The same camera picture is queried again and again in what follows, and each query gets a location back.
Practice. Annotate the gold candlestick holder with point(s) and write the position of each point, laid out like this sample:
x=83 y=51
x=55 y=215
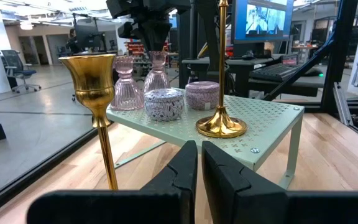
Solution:
x=221 y=124
x=92 y=84

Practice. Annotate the small dark monitor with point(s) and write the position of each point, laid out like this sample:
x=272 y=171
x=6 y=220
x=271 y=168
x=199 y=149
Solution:
x=89 y=37

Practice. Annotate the lavender patterned candle tin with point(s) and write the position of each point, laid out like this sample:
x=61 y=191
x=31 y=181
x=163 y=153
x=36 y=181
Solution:
x=163 y=105

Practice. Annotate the black side desk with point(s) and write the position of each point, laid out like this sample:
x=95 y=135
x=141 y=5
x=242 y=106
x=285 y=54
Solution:
x=291 y=88

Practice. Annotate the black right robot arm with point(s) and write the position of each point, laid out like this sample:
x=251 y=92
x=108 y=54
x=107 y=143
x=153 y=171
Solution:
x=166 y=4

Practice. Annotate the green perforated metal shelf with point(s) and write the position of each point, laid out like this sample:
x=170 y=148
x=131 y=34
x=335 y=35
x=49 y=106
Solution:
x=259 y=121

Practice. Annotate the person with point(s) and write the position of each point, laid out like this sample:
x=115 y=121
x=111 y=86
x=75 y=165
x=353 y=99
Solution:
x=72 y=43

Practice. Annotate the large computer monitor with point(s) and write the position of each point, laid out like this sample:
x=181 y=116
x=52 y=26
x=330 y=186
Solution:
x=259 y=21

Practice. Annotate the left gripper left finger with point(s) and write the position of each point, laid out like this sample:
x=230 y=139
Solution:
x=166 y=205

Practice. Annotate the black keyboard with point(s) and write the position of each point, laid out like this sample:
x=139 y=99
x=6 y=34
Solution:
x=278 y=72

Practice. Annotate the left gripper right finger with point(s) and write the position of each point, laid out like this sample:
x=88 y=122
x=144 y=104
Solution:
x=244 y=205

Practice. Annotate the red storage bin rack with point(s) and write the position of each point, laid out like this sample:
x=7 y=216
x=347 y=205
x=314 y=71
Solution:
x=135 y=46

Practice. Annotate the small red-lit display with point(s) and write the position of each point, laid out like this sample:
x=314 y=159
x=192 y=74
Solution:
x=291 y=60

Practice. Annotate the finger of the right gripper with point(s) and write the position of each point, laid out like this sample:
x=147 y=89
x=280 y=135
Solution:
x=151 y=35
x=163 y=35

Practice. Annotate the pink candle tin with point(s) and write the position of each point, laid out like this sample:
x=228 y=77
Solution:
x=202 y=96

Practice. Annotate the office chair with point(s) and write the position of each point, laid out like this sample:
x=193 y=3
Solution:
x=14 y=62

